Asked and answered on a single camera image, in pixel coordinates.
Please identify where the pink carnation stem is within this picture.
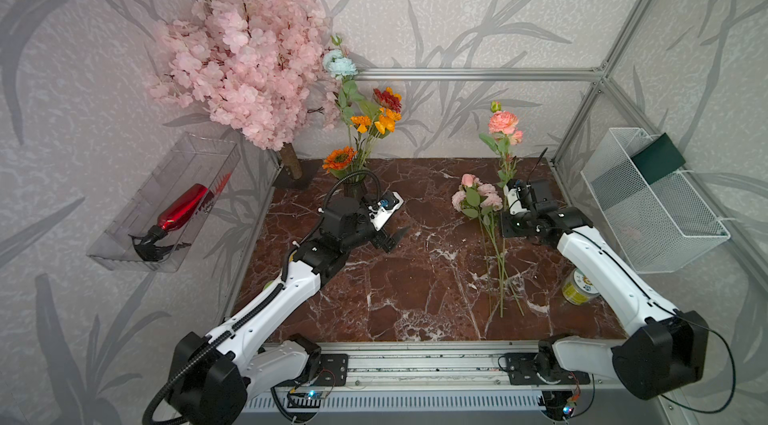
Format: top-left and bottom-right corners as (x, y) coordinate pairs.
(451, 174), (506, 285)
(479, 207), (524, 318)

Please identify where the pink rose stem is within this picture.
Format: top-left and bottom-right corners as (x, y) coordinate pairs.
(455, 174), (483, 219)

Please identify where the large pink peony stem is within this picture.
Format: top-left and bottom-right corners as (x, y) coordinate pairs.
(479, 101), (523, 188)

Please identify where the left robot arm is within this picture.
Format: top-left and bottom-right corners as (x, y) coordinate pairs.
(142, 191), (405, 424)

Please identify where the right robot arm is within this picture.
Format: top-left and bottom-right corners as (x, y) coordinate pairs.
(501, 180), (715, 400)

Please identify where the dark glass vase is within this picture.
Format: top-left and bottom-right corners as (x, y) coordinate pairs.
(342, 177), (368, 200)

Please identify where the round tape roll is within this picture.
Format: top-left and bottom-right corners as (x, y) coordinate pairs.
(561, 268), (600, 306)

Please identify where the mixed flower bouquet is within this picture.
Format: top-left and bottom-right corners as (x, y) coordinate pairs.
(322, 35), (403, 179)

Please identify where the dark green card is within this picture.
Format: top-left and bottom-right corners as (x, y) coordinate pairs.
(631, 133), (686, 185)

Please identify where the red spray bottle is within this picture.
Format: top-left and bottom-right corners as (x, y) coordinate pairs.
(130, 184), (214, 262)

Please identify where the pink cherry blossom tree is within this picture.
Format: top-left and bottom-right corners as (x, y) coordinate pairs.
(148, 0), (341, 152)

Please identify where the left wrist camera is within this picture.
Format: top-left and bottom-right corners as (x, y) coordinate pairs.
(369, 191), (404, 231)

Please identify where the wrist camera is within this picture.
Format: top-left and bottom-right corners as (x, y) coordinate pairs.
(504, 185), (526, 215)
(369, 191), (404, 231)

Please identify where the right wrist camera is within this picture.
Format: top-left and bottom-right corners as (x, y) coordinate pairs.
(504, 185), (526, 215)

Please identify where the white wire mesh basket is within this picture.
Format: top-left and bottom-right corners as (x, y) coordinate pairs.
(581, 128), (731, 274)

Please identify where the aluminium mounting rail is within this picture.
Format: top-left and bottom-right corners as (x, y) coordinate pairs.
(173, 340), (661, 393)

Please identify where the clear plastic wall bin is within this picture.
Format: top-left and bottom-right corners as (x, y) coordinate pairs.
(87, 133), (241, 273)

